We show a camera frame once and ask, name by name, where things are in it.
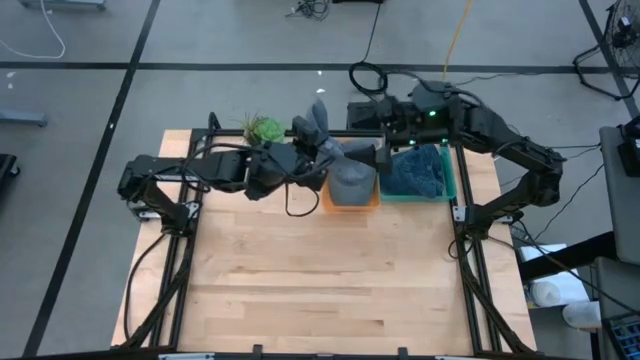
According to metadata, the potted succulent in patterned pot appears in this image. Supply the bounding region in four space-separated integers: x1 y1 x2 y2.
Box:
239 112 288 147

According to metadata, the dark blue denim baseball cap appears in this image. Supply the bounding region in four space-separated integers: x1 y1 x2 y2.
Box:
379 143 447 199

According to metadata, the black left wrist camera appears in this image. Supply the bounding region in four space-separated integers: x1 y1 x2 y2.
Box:
291 115 321 147

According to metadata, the black cable bundle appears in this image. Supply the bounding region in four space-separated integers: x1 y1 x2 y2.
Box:
284 0 332 21

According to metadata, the black floor object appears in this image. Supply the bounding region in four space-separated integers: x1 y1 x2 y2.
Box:
0 153 22 197

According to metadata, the orange translucent plastic bin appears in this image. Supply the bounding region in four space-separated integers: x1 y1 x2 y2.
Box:
321 172 382 215

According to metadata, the black perforated computer case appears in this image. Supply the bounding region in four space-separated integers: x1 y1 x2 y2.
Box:
346 100 476 134

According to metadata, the gray furniture bar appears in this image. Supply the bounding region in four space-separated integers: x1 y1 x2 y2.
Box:
19 0 108 12

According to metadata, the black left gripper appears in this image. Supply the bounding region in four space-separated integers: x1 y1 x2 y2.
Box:
296 143 337 193

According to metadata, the black floor fan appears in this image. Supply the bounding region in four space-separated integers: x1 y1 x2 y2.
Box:
572 0 640 102

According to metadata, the yellow cable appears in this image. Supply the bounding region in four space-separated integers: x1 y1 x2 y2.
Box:
437 0 474 86

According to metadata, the gray furniture foot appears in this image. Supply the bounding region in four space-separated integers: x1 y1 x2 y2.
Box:
0 109 49 128

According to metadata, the gray baseball cap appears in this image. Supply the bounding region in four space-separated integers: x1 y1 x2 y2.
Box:
328 158 378 207
305 96 377 174

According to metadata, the white paper roll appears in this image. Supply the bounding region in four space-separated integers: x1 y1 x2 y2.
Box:
561 299 603 330
528 272 592 309

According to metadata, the white floor cable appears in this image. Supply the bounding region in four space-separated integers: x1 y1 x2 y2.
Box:
0 0 68 60

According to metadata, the black device on cabinet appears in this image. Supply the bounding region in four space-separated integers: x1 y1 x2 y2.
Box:
616 115 640 179

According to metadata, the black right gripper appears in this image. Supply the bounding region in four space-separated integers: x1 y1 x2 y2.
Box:
345 81 464 175

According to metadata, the black aluminium table frame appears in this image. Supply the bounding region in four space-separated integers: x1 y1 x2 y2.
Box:
112 111 539 360

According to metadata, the black cable with coil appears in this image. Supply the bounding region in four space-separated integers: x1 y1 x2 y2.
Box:
348 0 390 97

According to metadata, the gray cabinet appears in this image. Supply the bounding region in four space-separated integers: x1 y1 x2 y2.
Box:
598 124 640 266

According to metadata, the green translucent plastic bin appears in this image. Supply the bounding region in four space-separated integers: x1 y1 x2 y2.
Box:
378 144 459 204

